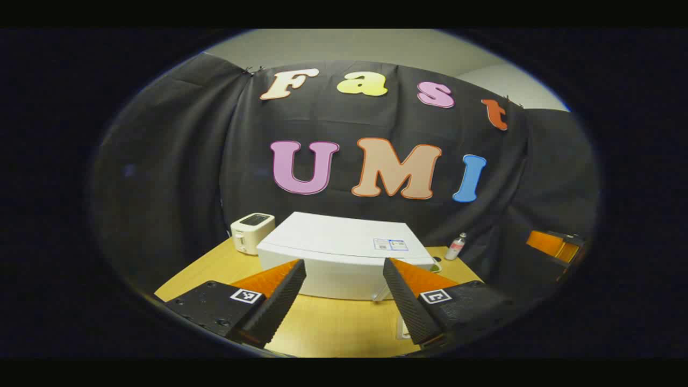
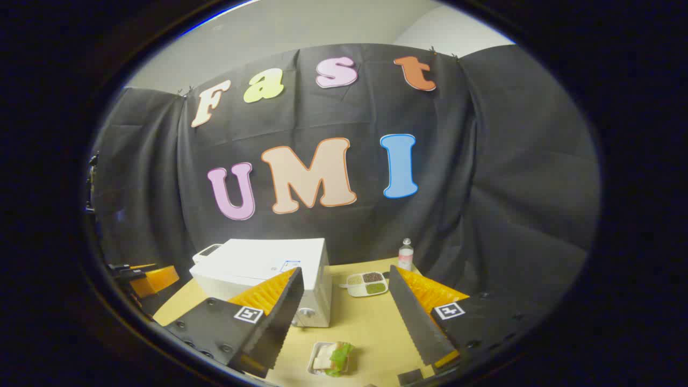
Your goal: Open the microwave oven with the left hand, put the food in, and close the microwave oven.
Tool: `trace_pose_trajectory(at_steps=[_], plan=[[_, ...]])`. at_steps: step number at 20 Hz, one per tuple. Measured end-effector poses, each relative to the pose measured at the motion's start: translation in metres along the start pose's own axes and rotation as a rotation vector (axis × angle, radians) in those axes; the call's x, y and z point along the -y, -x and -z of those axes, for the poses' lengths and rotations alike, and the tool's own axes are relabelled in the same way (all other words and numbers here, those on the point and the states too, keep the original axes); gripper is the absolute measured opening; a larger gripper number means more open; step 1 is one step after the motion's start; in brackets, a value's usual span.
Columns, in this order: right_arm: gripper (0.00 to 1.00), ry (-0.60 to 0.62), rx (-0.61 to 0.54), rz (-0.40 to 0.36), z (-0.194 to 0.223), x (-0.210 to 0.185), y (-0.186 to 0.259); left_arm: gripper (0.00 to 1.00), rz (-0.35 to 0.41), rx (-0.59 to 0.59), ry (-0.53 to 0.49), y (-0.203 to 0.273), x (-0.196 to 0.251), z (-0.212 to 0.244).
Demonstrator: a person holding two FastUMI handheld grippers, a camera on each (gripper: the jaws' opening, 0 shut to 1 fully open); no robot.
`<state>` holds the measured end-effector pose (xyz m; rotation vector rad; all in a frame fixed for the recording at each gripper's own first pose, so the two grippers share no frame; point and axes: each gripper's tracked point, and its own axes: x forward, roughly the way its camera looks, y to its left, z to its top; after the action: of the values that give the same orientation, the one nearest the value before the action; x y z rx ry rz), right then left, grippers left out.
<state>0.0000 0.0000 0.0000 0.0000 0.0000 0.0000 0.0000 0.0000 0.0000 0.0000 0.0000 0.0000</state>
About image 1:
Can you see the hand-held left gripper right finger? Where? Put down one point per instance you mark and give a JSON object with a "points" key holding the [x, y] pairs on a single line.
{"points": [[408, 306]]}

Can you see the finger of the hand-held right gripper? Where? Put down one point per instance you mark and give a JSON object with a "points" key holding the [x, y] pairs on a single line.
{"points": [[545, 244]]}

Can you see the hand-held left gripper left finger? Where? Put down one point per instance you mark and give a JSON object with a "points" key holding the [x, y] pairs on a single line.
{"points": [[279, 306]]}

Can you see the white microwave oven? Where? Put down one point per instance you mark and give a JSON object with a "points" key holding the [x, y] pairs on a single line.
{"points": [[333, 242]]}

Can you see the white divided plate with beans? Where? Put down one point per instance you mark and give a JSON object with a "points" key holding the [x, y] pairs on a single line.
{"points": [[436, 266]]}

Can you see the small bottle with pink label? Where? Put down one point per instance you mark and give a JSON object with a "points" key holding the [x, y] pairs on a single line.
{"points": [[455, 248]]}

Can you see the white toaster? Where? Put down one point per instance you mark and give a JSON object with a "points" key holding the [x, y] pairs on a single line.
{"points": [[250, 231]]}

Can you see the black backdrop cloth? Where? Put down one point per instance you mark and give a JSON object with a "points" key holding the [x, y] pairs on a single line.
{"points": [[161, 161]]}

